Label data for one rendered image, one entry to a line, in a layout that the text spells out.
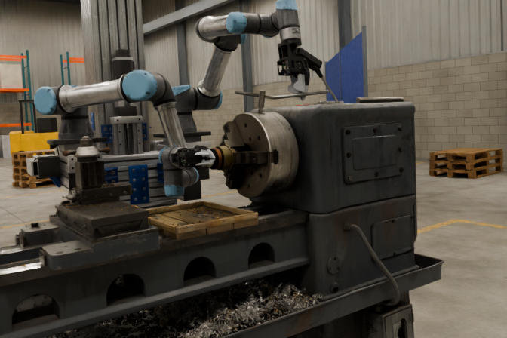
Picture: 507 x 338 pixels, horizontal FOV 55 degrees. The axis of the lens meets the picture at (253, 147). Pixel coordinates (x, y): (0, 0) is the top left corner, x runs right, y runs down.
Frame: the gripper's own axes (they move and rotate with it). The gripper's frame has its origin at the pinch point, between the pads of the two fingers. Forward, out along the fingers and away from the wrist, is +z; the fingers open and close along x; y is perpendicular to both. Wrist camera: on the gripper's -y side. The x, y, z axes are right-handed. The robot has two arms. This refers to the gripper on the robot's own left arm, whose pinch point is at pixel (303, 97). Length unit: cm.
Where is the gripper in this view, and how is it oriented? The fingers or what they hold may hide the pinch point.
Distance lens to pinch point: 176.4
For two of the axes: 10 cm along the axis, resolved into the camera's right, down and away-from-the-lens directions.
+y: -8.1, 0.8, -5.8
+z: 1.3, 9.9, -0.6
